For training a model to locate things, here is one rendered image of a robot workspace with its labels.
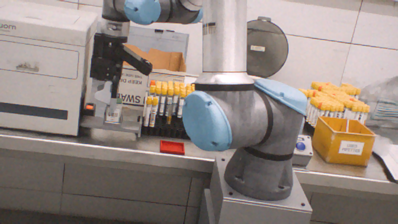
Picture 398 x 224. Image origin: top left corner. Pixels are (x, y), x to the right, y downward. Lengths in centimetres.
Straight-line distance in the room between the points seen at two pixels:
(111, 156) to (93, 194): 84
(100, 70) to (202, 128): 51
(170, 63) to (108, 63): 60
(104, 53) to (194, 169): 40
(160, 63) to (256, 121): 102
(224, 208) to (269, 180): 11
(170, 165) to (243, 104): 51
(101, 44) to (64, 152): 30
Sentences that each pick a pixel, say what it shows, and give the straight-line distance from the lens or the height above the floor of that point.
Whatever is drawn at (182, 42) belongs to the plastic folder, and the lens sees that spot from 204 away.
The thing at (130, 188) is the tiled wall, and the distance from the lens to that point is 227.
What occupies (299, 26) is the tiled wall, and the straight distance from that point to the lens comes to 211.
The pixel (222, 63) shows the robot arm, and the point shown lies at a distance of 101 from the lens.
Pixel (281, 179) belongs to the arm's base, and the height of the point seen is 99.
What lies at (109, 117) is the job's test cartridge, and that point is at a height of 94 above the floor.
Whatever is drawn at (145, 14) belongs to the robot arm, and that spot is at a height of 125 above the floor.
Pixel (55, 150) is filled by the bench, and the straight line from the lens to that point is 148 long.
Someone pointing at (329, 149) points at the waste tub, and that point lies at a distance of 161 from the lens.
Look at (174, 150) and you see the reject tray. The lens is 147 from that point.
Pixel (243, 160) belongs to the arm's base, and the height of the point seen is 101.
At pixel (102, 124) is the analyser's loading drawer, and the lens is 150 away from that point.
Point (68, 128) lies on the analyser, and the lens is 149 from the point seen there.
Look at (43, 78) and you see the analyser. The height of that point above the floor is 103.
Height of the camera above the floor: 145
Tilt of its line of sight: 19 degrees down
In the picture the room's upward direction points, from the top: 9 degrees clockwise
